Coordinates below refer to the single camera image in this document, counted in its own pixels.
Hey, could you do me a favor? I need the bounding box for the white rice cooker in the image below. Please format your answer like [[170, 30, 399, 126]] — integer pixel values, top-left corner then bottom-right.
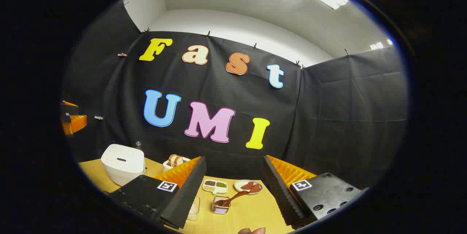
[[101, 144, 146, 186]]

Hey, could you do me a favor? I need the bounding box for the brown wooden spoon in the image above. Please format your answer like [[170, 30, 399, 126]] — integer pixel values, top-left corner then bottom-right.
[[215, 190, 250, 207]]

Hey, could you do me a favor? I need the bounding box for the clear chopstick holder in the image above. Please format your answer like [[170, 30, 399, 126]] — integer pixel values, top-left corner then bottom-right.
[[211, 196, 231, 215]]

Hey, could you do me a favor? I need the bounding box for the white divided grain dish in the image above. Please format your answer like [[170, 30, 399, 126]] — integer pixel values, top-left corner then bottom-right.
[[202, 179, 228, 195]]

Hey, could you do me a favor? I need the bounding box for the round white plate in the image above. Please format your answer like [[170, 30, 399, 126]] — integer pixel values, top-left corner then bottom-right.
[[234, 179, 263, 195]]

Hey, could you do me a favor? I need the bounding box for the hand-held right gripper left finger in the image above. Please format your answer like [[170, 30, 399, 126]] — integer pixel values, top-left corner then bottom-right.
[[103, 156, 207, 230]]

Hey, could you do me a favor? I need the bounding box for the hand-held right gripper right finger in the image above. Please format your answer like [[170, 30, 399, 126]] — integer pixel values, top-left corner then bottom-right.
[[263, 155, 369, 230]]

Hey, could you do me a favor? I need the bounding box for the small ceiling light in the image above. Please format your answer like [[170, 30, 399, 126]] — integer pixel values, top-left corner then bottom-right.
[[369, 39, 394, 50]]

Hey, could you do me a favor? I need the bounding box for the white toaster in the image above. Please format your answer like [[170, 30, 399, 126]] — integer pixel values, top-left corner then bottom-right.
[[162, 157, 191, 172]]

